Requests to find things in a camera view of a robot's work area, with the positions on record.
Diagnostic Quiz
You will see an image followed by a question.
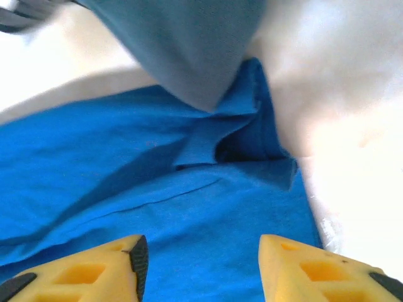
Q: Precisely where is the slate blue folded t-shirt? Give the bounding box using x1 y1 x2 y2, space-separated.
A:
75 0 266 113

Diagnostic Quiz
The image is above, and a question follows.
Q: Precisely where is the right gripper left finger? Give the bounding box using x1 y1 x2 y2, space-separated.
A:
0 234 149 302

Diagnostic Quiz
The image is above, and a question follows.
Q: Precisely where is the bright blue t-shirt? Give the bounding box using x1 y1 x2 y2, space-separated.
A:
0 58 324 302

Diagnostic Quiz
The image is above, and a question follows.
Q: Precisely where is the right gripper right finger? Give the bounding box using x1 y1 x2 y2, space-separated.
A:
258 234 403 302

